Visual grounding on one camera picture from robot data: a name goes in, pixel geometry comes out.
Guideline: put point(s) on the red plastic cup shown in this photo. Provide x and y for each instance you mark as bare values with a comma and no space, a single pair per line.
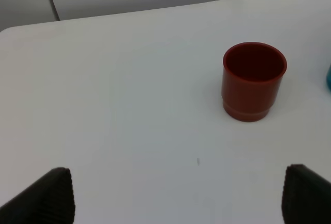
252,74

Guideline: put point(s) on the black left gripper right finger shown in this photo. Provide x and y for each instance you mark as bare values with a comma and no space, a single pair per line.
305,197

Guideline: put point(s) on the blue translucent plastic cup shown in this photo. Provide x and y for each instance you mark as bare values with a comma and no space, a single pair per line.
328,78

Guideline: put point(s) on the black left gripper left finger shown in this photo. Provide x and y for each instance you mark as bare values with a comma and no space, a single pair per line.
50,199

